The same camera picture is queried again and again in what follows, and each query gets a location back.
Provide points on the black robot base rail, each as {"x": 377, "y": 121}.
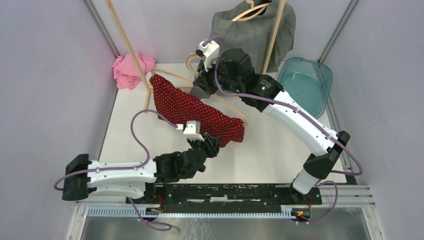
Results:
{"x": 255, "y": 198}

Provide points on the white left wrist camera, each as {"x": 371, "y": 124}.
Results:
{"x": 191, "y": 130}

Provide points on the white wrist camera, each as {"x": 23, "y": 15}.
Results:
{"x": 191, "y": 130}
{"x": 209, "y": 52}

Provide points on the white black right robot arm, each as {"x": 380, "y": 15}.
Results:
{"x": 232, "y": 72}

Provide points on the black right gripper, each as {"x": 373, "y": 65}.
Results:
{"x": 203, "y": 79}

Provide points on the wooden clothes rack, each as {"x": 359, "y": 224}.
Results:
{"x": 166, "y": 30}

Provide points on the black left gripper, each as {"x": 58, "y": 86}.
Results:
{"x": 214, "y": 142}

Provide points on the pink cloth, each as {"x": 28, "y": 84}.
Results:
{"x": 126, "y": 73}

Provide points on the grey pleated skirt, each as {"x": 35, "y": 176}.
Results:
{"x": 266, "y": 38}

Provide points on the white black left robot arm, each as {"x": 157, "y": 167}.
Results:
{"x": 84, "y": 177}

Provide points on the wooden clothes hanger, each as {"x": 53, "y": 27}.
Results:
{"x": 254, "y": 10}

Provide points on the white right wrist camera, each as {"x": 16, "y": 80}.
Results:
{"x": 209, "y": 52}

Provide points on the teal plastic basket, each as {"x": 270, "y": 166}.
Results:
{"x": 308, "y": 83}

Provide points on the red polka dot cloth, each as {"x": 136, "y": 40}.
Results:
{"x": 180, "y": 107}

